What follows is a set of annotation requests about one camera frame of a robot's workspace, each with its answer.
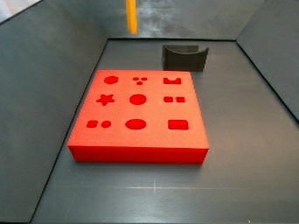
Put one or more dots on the yellow square-circle peg object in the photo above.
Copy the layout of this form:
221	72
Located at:
131	16

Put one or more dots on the black curved fixture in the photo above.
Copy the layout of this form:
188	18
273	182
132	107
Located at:
184	58

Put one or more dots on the red shape-sorter block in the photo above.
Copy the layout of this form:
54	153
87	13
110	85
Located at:
140	118

